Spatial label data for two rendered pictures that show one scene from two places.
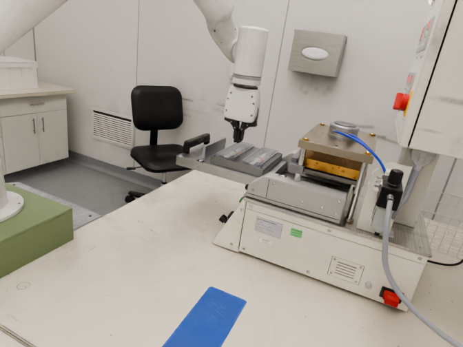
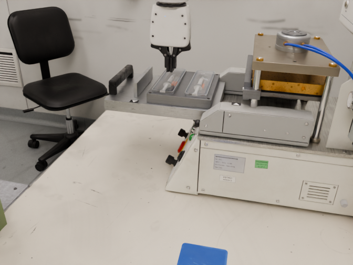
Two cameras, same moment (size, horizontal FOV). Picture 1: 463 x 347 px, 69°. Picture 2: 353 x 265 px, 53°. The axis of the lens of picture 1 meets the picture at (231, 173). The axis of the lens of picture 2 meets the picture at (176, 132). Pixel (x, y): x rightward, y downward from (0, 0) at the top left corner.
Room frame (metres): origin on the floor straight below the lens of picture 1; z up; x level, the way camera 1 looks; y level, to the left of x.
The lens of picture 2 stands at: (0.12, 0.12, 1.33)
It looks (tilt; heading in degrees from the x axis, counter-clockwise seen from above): 28 degrees down; 351
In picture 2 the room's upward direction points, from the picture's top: 1 degrees clockwise
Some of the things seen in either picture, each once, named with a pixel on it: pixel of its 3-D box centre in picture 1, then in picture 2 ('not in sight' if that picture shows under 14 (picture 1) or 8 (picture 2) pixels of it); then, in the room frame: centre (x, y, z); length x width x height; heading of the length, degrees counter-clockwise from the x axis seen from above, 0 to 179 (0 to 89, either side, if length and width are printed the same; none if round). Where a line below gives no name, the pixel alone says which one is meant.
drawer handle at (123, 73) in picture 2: (197, 142); (121, 78); (1.09, 0.13, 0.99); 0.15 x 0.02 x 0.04; 159
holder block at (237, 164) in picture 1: (248, 158); (185, 87); (1.02, -0.05, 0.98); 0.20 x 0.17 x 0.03; 159
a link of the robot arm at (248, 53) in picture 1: (250, 51); not in sight; (1.04, 0.00, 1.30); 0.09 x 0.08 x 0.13; 27
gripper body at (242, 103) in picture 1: (243, 101); (170, 22); (1.04, -0.01, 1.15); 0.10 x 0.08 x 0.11; 69
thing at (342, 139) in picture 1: (350, 150); (303, 62); (0.90, -0.31, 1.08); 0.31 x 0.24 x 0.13; 159
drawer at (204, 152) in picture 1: (233, 158); (168, 89); (1.04, 0.00, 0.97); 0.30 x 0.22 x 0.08; 69
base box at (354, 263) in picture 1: (315, 225); (271, 148); (0.91, -0.27, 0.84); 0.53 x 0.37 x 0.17; 69
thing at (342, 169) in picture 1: (337, 153); (288, 66); (0.92, -0.28, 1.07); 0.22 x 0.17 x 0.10; 159
